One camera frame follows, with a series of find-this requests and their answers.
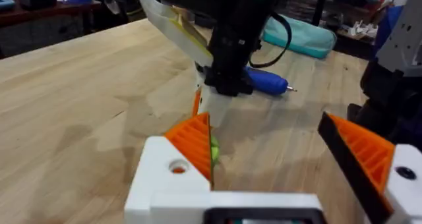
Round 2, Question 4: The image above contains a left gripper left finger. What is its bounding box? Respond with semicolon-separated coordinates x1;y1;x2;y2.
124;111;214;224

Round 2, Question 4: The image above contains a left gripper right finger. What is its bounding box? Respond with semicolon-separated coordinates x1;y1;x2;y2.
316;111;422;224

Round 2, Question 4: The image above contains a blue electric screwdriver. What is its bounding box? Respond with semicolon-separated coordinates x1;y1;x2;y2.
244;65;298;97

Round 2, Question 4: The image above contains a green disc with holes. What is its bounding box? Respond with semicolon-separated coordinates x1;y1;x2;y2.
210;134;221;167

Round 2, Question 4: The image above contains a teal soft zip bag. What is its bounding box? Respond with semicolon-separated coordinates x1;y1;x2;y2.
261;14;338;60

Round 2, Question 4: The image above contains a cluttered shelf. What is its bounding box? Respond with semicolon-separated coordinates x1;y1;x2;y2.
329;0;396;42

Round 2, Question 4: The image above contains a dark side table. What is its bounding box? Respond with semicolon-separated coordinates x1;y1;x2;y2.
0;0;104;59

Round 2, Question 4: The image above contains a black box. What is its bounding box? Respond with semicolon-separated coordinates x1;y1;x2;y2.
18;0;57;11

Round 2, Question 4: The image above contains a black cable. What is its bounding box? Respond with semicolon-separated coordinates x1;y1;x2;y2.
248;12;293;69

